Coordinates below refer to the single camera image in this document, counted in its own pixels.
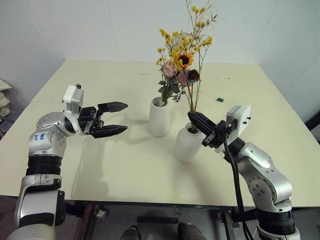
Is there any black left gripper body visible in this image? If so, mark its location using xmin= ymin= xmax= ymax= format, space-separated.
xmin=77 ymin=106 xmax=105 ymax=138

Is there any tapered white vase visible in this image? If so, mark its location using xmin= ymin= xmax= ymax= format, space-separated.
xmin=149 ymin=96 xmax=171 ymax=138

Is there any black crossbar under table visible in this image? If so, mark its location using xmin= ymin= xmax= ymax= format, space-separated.
xmin=136 ymin=216 xmax=180 ymax=225

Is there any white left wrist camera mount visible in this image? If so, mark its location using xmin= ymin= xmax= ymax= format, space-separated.
xmin=62 ymin=83 xmax=85 ymax=126

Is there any rusty metal table leg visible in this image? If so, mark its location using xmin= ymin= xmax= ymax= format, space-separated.
xmin=217 ymin=208 xmax=258 ymax=240
xmin=74 ymin=199 xmax=111 ymax=240

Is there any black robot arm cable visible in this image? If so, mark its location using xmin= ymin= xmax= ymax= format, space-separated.
xmin=223 ymin=129 xmax=253 ymax=240

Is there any dark rounded shape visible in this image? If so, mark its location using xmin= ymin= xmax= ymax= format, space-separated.
xmin=120 ymin=224 xmax=142 ymax=240
xmin=177 ymin=222 xmax=207 ymax=240

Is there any dark object beside table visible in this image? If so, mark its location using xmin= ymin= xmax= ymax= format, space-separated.
xmin=304 ymin=94 xmax=320 ymax=146

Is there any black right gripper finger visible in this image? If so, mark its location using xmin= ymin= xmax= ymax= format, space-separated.
xmin=187 ymin=114 xmax=214 ymax=138
xmin=187 ymin=111 xmax=217 ymax=129

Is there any pink rose flower bouquet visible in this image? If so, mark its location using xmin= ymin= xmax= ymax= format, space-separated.
xmin=156 ymin=27 xmax=187 ymax=104

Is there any crumpled beige cloth pile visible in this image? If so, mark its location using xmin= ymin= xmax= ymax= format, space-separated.
xmin=0 ymin=78 xmax=16 ymax=141

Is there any rounded white bottle vase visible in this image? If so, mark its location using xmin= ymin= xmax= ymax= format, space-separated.
xmin=173 ymin=122 xmax=207 ymax=164

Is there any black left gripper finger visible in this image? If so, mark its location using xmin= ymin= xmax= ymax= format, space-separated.
xmin=89 ymin=124 xmax=129 ymax=140
xmin=96 ymin=101 xmax=129 ymax=116

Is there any sunflower bouquet with tall stems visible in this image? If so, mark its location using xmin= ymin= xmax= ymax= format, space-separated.
xmin=172 ymin=0 xmax=220 ymax=131

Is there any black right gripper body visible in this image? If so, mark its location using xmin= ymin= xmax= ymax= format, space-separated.
xmin=201 ymin=119 xmax=232 ymax=151

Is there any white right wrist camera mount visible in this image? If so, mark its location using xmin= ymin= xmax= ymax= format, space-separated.
xmin=215 ymin=104 xmax=252 ymax=154

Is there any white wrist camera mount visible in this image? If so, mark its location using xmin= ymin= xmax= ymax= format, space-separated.
xmin=62 ymin=83 xmax=85 ymax=126
xmin=215 ymin=104 xmax=252 ymax=154

